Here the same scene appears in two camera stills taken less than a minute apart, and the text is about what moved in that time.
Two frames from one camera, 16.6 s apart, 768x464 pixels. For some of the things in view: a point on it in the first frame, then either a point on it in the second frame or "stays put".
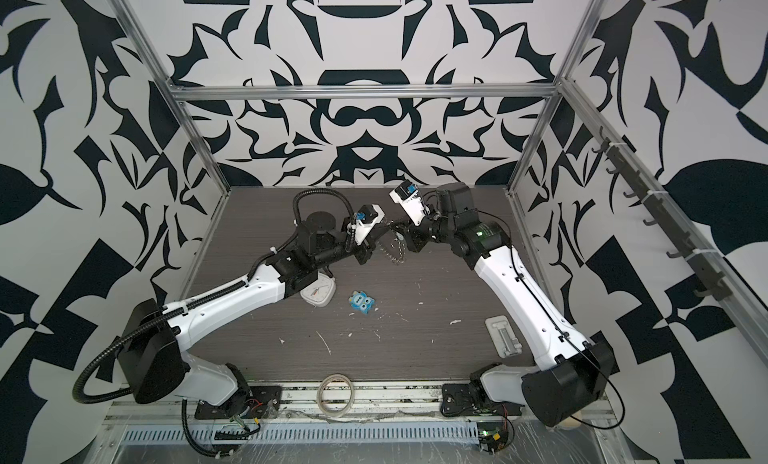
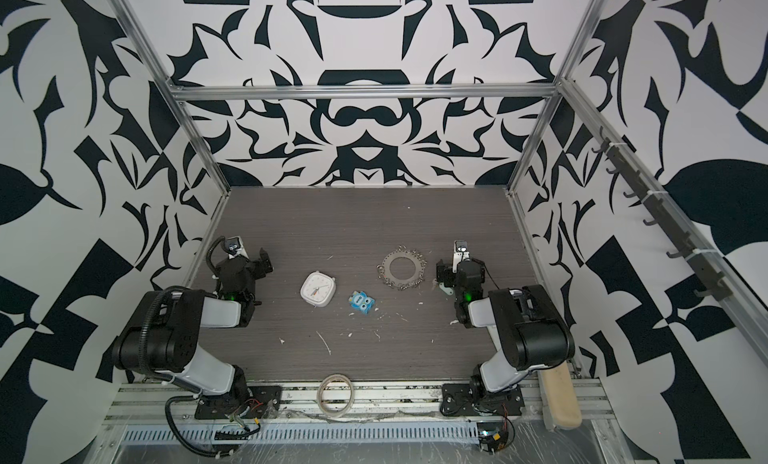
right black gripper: (412, 232) to (445, 272)
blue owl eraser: (360, 300) stays put
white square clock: (320, 293) stays put
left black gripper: (364, 248) to (256, 267)
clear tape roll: (320, 399) stays put
